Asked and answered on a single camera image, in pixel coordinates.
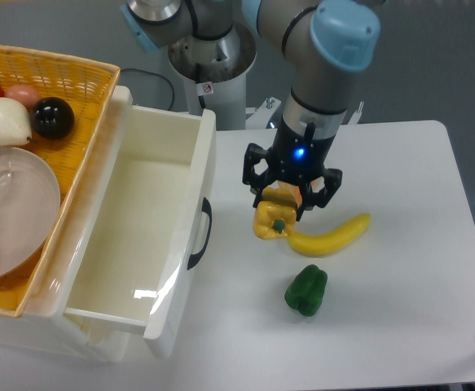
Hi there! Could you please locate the yellow bell pepper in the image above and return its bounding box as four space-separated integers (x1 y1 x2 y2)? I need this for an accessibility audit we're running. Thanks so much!
253 187 297 239

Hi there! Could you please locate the white metal table bracket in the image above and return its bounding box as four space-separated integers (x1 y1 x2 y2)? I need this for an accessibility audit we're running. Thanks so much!
346 101 364 125

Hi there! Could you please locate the open upper white drawer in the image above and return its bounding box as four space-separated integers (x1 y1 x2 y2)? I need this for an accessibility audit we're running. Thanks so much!
65 107 216 358

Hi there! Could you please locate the green bell pepper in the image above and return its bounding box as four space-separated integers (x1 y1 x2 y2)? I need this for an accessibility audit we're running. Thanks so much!
284 265 328 318

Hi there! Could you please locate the yellow banana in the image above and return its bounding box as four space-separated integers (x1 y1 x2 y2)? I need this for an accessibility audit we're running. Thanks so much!
287 213 372 257

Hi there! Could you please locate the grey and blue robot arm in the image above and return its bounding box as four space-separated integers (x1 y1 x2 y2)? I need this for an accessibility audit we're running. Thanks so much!
121 1 380 213

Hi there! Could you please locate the yellow woven basket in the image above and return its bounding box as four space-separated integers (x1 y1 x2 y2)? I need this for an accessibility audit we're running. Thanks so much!
0 45 121 318

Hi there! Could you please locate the black cable on floor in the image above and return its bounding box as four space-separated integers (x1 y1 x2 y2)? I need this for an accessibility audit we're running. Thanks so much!
119 67 176 112

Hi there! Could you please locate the beige plate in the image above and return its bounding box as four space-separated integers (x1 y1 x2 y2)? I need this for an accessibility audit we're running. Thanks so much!
0 147 60 277

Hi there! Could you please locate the pink peach toy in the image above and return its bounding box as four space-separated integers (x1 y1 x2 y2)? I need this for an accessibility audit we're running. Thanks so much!
4 84 42 111

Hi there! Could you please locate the black drawer handle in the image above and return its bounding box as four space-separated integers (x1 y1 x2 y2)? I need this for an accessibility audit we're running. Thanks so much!
187 197 213 270

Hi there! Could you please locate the black round ball fruit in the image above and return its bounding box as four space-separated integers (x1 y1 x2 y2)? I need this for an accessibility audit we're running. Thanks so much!
29 97 75 140

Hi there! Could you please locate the white pear toy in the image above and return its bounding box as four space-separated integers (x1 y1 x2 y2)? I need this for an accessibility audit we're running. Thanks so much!
0 97 32 147

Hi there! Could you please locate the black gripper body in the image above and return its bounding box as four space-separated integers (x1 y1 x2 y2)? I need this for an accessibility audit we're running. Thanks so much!
260 121 335 189

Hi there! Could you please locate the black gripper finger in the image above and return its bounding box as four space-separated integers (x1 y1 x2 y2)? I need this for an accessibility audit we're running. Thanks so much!
242 143 268 208
296 167 342 222

